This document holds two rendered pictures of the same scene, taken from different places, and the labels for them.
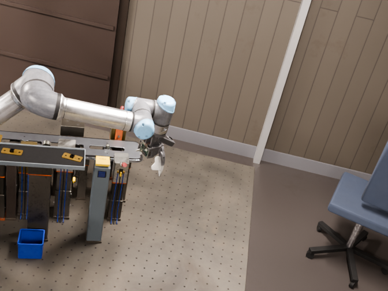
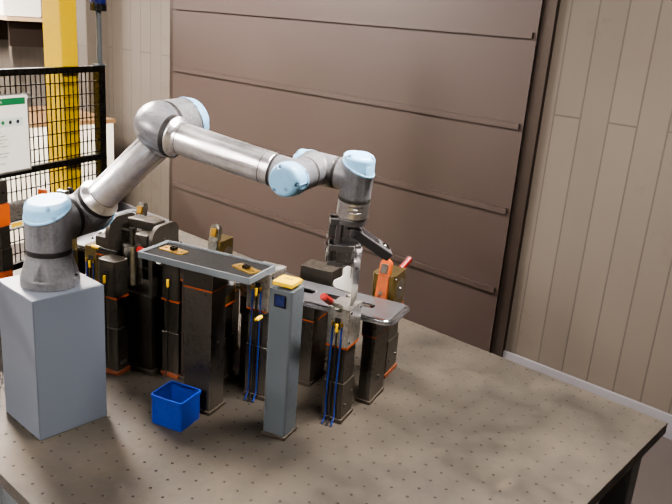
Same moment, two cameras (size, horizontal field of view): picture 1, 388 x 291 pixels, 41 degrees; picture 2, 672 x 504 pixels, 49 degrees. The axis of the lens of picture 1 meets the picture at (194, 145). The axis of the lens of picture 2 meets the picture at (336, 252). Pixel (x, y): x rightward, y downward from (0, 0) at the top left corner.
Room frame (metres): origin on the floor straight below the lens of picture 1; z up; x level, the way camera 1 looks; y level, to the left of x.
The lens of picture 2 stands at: (0.53, -0.88, 1.83)
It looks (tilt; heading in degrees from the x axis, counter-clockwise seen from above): 18 degrees down; 40
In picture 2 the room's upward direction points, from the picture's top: 4 degrees clockwise
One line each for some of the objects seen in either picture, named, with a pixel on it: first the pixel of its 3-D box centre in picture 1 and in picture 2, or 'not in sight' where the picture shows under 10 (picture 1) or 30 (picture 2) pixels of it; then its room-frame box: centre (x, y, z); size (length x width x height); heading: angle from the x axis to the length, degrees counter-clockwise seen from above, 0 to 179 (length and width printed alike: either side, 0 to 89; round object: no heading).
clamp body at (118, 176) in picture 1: (117, 189); (338, 362); (2.04, 0.32, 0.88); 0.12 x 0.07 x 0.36; 16
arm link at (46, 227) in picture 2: not in sight; (49, 221); (1.47, 0.87, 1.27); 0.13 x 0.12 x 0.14; 18
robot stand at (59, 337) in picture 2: not in sight; (53, 349); (1.46, 0.86, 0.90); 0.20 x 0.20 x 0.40; 89
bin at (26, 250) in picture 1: (31, 243); (176, 405); (1.69, 0.62, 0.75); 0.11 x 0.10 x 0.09; 106
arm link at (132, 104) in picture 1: (140, 109); (314, 169); (1.79, 0.24, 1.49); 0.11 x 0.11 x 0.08; 18
